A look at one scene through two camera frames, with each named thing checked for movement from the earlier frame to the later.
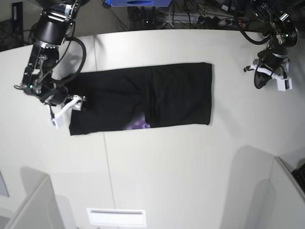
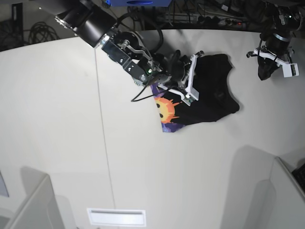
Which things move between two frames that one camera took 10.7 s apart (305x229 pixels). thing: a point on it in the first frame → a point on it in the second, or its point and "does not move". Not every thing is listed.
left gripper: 60,93 → 177,64
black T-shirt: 141,98 → 217,96
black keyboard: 299,174 does not move
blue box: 138,3 does not move
